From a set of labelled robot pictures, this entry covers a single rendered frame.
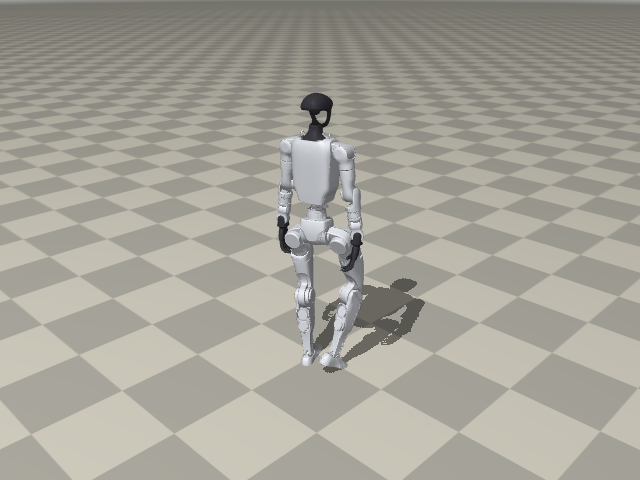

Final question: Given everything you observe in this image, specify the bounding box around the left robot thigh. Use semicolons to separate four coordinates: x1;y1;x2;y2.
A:
284;224;315;306

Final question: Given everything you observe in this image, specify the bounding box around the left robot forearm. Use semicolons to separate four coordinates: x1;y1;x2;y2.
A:
276;176;293;224

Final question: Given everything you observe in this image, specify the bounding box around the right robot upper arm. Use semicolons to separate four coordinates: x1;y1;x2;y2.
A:
331;142;356;202

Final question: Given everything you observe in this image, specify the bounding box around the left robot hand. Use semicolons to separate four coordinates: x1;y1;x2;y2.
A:
277;216;292;253

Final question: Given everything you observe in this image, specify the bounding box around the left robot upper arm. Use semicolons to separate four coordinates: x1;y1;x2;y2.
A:
279;136;296;189

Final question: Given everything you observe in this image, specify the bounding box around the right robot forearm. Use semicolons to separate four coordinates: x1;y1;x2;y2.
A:
345;187;364;241

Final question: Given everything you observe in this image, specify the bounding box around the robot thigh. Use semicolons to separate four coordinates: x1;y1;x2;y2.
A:
284;224;315;306
327;227;364;304

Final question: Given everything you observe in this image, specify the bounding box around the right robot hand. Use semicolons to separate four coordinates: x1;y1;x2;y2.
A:
341;233;363;272

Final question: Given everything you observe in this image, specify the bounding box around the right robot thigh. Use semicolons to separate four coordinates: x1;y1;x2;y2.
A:
327;227;364;304

